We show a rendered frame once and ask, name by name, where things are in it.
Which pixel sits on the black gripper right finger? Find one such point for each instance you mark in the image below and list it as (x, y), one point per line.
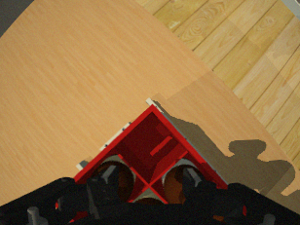
(230, 202)

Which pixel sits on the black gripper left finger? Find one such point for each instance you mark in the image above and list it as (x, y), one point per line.
(39, 206)

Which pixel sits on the red crate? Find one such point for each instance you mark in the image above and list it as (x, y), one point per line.
(150, 146)

